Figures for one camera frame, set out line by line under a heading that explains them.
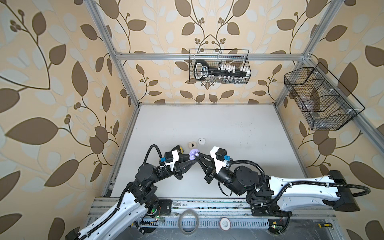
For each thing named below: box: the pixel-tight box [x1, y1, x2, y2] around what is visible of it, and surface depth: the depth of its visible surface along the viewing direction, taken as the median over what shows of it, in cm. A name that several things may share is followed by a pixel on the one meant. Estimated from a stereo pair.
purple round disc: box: [189, 148, 200, 160], surface depth 60 cm
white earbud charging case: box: [197, 137, 206, 145], surface depth 101 cm
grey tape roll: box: [177, 209, 200, 236], surface depth 70 cm
